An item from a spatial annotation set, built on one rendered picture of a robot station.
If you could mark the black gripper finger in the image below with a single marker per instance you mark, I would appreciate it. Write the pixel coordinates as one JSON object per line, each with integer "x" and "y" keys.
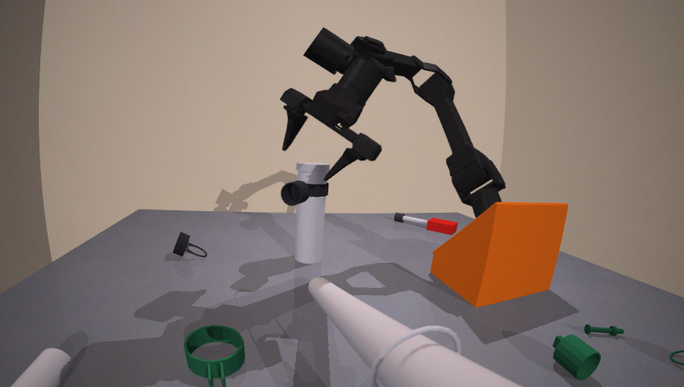
{"x": 294, "y": 125}
{"x": 347, "y": 158}

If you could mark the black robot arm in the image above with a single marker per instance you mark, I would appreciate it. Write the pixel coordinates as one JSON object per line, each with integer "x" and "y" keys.
{"x": 363, "y": 63}

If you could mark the green bolt with nut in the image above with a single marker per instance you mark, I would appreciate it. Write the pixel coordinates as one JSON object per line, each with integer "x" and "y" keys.
{"x": 611, "y": 330}

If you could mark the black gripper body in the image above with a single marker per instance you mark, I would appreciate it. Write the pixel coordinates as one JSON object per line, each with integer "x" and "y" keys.
{"x": 361, "y": 143}

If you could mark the green metal band with two tabs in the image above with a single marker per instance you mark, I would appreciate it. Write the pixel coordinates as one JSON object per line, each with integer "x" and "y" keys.
{"x": 214, "y": 368}

